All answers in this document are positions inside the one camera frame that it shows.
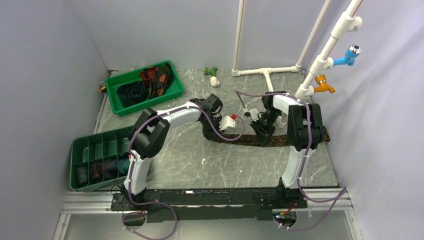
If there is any brown patterned necktie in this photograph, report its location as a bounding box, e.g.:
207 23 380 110
206 127 331 148

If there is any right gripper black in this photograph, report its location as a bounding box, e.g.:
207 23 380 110
250 108 282 147

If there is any green open tray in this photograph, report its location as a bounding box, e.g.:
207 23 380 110
105 60 184 117

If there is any dark teal tie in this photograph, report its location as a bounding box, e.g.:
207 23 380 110
116 81 153 108

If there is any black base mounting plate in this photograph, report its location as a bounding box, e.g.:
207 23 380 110
110 186 308 223

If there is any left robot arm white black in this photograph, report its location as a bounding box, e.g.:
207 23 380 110
121 94 223 210

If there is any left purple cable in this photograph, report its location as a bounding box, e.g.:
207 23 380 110
121 105 247 240

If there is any blue faucet tap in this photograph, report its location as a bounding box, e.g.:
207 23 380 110
333 44 362 67

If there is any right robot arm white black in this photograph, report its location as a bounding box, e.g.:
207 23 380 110
250 91 325 208

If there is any rolled black tie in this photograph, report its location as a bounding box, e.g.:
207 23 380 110
75 166 88 187

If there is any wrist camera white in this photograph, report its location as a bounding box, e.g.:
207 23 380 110
219 115 237 131
243 108 260 121

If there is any rolled dark red tie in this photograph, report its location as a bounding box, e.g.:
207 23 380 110
89 161 103 183

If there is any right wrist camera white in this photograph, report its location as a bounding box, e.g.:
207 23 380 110
243 108 260 121

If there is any rolled navy plaid tie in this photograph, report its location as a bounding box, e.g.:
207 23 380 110
101 158 118 181

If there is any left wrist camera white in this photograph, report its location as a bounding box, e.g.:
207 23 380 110
219 115 237 131

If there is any orange black tie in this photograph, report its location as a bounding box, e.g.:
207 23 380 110
139 62 174 99

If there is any aluminium rail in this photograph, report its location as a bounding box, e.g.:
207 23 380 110
60 188 354 214

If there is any green compartment organizer tray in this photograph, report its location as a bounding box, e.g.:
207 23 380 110
69 126 132 192

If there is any white pipe fitting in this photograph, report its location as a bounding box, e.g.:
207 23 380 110
209 76 220 88

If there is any rolled dark green tie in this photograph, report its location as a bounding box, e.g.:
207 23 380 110
117 158 130 176

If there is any green pipe fitting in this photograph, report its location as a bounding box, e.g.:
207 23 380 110
203 67 218 77

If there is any orange faucet tap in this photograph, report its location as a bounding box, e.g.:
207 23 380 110
314 74 336 94

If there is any white pvc pipe frame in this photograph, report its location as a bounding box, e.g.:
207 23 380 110
231 0 363 98

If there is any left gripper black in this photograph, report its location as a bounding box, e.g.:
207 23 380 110
200 116 225 141

